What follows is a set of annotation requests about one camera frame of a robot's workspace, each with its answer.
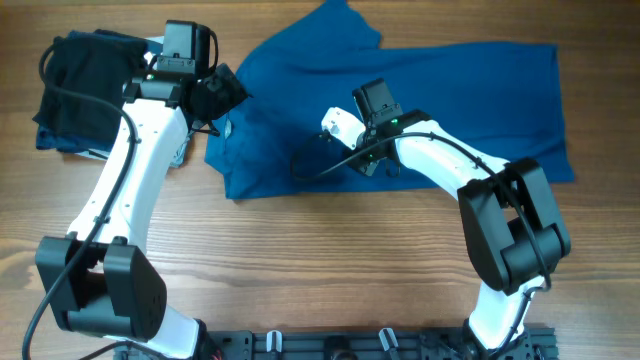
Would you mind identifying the right black camera cable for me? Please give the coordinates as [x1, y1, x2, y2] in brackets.
[289, 129, 553, 351]

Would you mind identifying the navy folded garment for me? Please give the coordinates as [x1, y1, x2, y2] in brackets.
[35, 28, 166, 154]

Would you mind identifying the black camera cable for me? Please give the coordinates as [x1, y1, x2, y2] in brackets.
[289, 129, 553, 351]
[19, 24, 221, 360]

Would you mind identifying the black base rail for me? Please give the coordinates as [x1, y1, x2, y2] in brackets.
[113, 326, 559, 360]

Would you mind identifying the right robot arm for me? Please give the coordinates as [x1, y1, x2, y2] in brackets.
[333, 79, 571, 359]

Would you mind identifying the blue polo shirt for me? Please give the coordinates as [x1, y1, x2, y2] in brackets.
[205, 1, 574, 200]

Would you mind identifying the black folded garment on top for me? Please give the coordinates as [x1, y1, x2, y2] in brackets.
[32, 35, 149, 143]

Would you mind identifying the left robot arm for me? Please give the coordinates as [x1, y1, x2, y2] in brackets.
[35, 20, 247, 359]

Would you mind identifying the left black camera cable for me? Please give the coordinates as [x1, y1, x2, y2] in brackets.
[19, 24, 221, 360]

